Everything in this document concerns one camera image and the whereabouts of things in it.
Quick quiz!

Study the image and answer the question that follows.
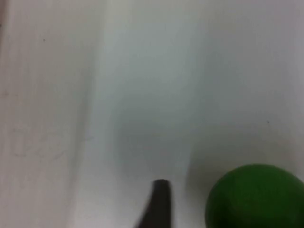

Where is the green ball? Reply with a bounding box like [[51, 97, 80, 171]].
[[205, 163, 304, 228]]

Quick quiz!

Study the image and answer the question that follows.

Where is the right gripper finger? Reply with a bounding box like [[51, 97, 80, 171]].
[[134, 179, 172, 228]]

